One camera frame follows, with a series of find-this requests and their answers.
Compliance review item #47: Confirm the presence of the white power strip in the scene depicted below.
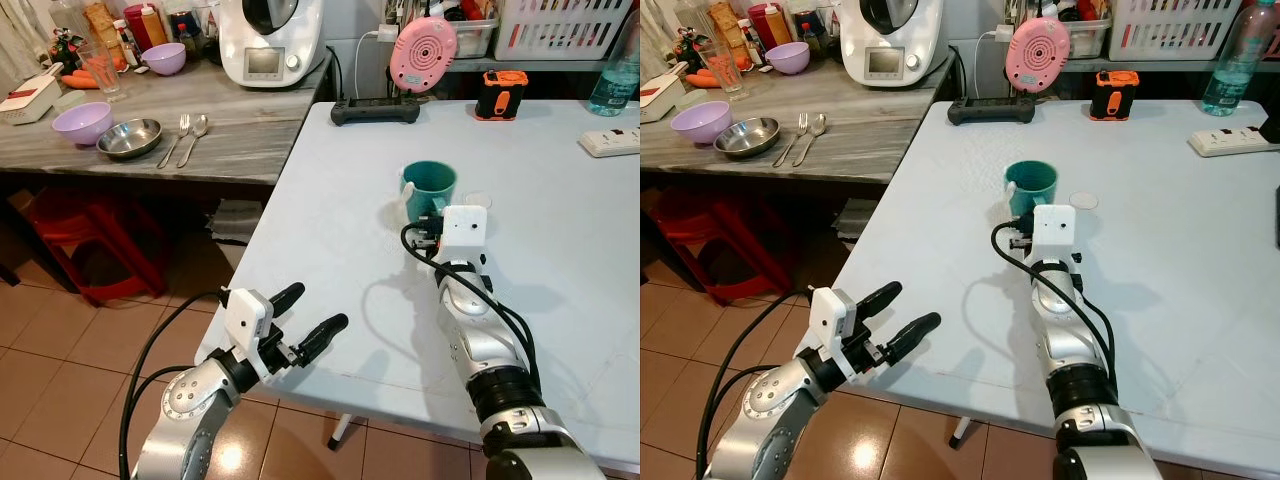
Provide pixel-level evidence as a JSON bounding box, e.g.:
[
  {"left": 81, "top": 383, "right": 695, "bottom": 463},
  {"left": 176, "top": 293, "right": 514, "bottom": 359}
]
[
  {"left": 579, "top": 127, "right": 641, "bottom": 159},
  {"left": 1187, "top": 126, "right": 1280, "bottom": 159}
]

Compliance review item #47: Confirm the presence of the large purple bowl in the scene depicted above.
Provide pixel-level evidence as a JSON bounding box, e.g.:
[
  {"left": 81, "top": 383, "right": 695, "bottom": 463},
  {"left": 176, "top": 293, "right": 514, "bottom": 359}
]
[
  {"left": 51, "top": 101, "right": 115, "bottom": 147},
  {"left": 669, "top": 100, "right": 734, "bottom": 146}
]

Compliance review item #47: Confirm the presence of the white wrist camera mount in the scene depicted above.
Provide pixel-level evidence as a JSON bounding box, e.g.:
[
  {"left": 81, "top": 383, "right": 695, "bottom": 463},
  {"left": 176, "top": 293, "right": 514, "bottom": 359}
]
[
  {"left": 221, "top": 288, "right": 274, "bottom": 352},
  {"left": 439, "top": 205, "right": 490, "bottom": 267},
  {"left": 807, "top": 287, "right": 860, "bottom": 352},
  {"left": 1029, "top": 204, "right": 1077, "bottom": 265}
]

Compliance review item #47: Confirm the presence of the pink round device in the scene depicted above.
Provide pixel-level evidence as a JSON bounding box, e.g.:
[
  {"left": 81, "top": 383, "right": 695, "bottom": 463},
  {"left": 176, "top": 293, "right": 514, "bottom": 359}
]
[
  {"left": 1004, "top": 15, "right": 1072, "bottom": 94},
  {"left": 389, "top": 14, "right": 459, "bottom": 94}
]

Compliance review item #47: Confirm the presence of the steel bowl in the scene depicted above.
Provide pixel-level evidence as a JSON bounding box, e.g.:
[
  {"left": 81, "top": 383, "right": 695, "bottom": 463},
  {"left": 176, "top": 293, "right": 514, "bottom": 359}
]
[
  {"left": 96, "top": 117, "right": 164, "bottom": 162},
  {"left": 713, "top": 116, "right": 782, "bottom": 160}
]

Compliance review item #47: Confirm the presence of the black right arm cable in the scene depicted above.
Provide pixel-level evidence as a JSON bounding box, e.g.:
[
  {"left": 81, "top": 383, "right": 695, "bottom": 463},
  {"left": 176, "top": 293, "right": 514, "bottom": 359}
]
[
  {"left": 991, "top": 221, "right": 1118, "bottom": 373},
  {"left": 400, "top": 221, "right": 542, "bottom": 373}
]

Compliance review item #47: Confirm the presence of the white kitchen food processor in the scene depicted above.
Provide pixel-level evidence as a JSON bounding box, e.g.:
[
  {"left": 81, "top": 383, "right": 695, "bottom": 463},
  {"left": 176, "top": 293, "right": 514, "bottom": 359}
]
[
  {"left": 217, "top": 0, "right": 327, "bottom": 90},
  {"left": 839, "top": 0, "right": 947, "bottom": 89}
]

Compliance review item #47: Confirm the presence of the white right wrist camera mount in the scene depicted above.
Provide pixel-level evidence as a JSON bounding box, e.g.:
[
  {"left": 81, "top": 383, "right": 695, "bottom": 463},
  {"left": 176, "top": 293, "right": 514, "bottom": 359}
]
[
  {"left": 1029, "top": 204, "right": 1077, "bottom": 265},
  {"left": 439, "top": 205, "right": 490, "bottom": 267}
]

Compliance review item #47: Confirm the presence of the teal mug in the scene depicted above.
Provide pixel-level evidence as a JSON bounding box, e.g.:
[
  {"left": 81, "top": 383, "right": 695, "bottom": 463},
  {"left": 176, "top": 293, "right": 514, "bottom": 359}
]
[
  {"left": 399, "top": 160, "right": 459, "bottom": 223},
  {"left": 1002, "top": 160, "right": 1060, "bottom": 223}
]

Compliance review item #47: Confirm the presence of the steel spoon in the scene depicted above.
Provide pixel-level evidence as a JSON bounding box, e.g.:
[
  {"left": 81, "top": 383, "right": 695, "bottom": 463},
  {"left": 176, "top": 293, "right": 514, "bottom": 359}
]
[
  {"left": 177, "top": 113, "right": 210, "bottom": 170},
  {"left": 794, "top": 112, "right": 829, "bottom": 168}
]

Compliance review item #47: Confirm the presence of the red plastic stool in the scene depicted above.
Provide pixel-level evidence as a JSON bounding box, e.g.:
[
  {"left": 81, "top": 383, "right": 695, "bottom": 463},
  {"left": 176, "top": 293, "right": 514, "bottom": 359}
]
[
  {"left": 22, "top": 188, "right": 169, "bottom": 304},
  {"left": 644, "top": 188, "right": 793, "bottom": 304}
]

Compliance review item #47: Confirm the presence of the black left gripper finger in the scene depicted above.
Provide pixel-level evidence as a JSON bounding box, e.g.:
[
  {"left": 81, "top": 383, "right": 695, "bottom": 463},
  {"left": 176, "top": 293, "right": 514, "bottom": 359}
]
[
  {"left": 857, "top": 281, "right": 903, "bottom": 319},
  {"left": 295, "top": 313, "right": 350, "bottom": 363},
  {"left": 884, "top": 312, "right": 942, "bottom": 364},
  {"left": 268, "top": 282, "right": 306, "bottom": 317}
]

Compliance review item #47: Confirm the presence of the clear drinking glass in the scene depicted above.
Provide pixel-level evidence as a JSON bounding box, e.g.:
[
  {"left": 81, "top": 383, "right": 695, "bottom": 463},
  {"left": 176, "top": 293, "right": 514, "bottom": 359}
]
[
  {"left": 77, "top": 44, "right": 122, "bottom": 100},
  {"left": 699, "top": 44, "right": 747, "bottom": 100}
]

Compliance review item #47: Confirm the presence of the clear plastic water bottle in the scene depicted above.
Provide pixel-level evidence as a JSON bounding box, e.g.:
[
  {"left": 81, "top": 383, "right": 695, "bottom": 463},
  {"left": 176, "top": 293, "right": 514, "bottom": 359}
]
[
  {"left": 1200, "top": 0, "right": 1280, "bottom": 117},
  {"left": 588, "top": 10, "right": 641, "bottom": 117}
]

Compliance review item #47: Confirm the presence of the white plastic basket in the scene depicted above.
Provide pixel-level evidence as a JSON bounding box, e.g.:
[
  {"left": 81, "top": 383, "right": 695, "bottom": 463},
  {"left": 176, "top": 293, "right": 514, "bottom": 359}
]
[
  {"left": 494, "top": 0, "right": 633, "bottom": 62},
  {"left": 1107, "top": 0, "right": 1247, "bottom": 62}
]

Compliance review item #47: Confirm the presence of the steel fork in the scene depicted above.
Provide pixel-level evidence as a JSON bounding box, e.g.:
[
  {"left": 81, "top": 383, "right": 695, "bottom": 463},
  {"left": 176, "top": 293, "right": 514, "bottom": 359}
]
[
  {"left": 773, "top": 112, "right": 810, "bottom": 168},
  {"left": 156, "top": 113, "right": 192, "bottom": 170}
]

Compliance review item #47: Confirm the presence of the red canister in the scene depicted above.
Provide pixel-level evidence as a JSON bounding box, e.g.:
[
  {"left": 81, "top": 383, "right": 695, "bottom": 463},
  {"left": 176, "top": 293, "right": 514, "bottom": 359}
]
[
  {"left": 122, "top": 4, "right": 157, "bottom": 53},
  {"left": 747, "top": 4, "right": 779, "bottom": 51}
]

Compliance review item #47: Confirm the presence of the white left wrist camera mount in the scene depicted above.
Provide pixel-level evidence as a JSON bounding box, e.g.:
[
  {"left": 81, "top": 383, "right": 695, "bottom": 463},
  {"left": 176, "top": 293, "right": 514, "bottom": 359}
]
[
  {"left": 807, "top": 287, "right": 860, "bottom": 352},
  {"left": 221, "top": 288, "right": 274, "bottom": 352}
]

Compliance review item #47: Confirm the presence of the grey wood-look counter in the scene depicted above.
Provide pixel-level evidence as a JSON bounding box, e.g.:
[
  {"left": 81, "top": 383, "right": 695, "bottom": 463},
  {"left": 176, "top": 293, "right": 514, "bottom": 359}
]
[
  {"left": 0, "top": 55, "right": 333, "bottom": 187},
  {"left": 640, "top": 55, "right": 951, "bottom": 185}
]

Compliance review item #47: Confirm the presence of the orange sauce bottle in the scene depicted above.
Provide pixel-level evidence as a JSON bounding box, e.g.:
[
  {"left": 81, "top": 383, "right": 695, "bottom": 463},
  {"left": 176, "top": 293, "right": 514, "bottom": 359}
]
[
  {"left": 140, "top": 2, "right": 170, "bottom": 47},
  {"left": 764, "top": 2, "right": 793, "bottom": 46}
]

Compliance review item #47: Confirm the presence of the orange and black device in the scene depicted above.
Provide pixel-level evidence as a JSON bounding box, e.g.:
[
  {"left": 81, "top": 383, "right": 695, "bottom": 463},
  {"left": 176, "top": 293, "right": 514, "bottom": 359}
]
[
  {"left": 1089, "top": 69, "right": 1142, "bottom": 122},
  {"left": 474, "top": 69, "right": 530, "bottom": 122}
]

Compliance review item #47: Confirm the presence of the small purple bowl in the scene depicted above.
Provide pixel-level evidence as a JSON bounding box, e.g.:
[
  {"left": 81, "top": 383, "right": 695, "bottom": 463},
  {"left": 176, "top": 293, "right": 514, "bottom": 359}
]
[
  {"left": 141, "top": 42, "right": 189, "bottom": 77},
  {"left": 764, "top": 41, "right": 812, "bottom": 76}
]

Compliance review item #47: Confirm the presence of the white box with red mark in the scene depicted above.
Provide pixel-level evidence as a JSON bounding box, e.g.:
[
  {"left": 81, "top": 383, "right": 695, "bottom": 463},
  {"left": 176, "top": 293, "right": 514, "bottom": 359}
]
[
  {"left": 640, "top": 74, "right": 687, "bottom": 124},
  {"left": 0, "top": 74, "right": 64, "bottom": 127}
]

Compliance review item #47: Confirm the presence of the bag of bread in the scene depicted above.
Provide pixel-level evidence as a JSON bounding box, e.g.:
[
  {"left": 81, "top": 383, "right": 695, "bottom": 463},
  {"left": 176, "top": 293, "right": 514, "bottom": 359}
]
[
  {"left": 84, "top": 0, "right": 128, "bottom": 63},
  {"left": 707, "top": 0, "right": 749, "bottom": 61}
]

